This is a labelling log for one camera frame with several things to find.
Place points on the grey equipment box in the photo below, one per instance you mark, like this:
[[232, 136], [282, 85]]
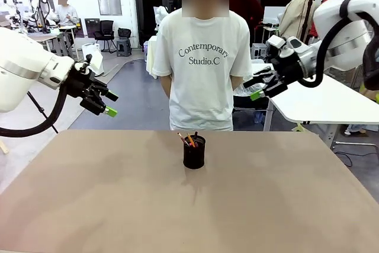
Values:
[[259, 49]]

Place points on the seated person in white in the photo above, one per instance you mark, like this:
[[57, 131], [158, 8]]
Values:
[[67, 13]]

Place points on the person in white t-shirt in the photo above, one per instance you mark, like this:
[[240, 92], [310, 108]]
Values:
[[201, 72]]

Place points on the black office chair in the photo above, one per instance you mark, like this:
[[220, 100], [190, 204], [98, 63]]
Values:
[[104, 29]]

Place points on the black mesh pen holder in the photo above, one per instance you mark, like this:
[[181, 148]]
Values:
[[194, 159]]

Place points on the wooden top workbench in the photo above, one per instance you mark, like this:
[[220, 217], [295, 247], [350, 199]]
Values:
[[44, 37]]

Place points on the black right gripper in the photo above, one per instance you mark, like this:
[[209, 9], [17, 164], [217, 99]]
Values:
[[288, 70]]

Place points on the orange pencil with eraser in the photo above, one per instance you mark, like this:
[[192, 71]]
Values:
[[181, 138]]

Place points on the person's right forearm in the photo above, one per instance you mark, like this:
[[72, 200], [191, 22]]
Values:
[[165, 86]]

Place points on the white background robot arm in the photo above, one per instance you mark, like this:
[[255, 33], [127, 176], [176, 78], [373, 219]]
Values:
[[161, 14], [14, 13], [40, 7]]

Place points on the yellow pencil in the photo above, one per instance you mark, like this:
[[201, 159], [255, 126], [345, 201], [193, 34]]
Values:
[[190, 139]]

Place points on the person's left forearm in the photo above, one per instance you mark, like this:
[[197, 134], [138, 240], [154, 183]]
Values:
[[237, 81]]

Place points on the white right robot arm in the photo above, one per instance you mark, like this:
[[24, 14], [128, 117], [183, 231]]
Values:
[[340, 36]]

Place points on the light wooden stick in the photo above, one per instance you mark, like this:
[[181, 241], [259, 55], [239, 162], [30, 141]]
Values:
[[3, 146]]

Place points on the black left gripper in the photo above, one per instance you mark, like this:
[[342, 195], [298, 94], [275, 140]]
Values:
[[84, 85]]

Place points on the black bag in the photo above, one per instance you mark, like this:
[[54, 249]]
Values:
[[124, 33]]

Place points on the white side table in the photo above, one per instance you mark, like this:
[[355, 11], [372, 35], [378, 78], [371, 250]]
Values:
[[319, 108]]

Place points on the white air purifier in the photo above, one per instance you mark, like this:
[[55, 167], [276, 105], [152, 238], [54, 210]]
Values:
[[89, 48]]

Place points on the table with white cloth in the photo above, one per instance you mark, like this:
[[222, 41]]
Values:
[[151, 54]]

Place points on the mannequin in beige coat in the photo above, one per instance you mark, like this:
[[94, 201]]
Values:
[[296, 19]]

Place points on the black pen with red cap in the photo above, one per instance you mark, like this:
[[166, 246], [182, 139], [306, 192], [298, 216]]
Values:
[[195, 134]]

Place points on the lime green plastic piece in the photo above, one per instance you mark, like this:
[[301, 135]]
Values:
[[297, 127]]

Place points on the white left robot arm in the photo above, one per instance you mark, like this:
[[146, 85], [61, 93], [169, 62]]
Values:
[[20, 69]]

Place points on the black tripod leg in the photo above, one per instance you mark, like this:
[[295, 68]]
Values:
[[41, 110]]

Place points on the grey plastic stool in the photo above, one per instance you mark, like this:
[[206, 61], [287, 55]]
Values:
[[123, 47]]

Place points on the clear plastic sheet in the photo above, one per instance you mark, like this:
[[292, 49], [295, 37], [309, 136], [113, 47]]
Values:
[[245, 91]]

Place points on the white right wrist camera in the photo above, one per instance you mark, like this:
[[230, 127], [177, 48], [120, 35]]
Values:
[[276, 41]]

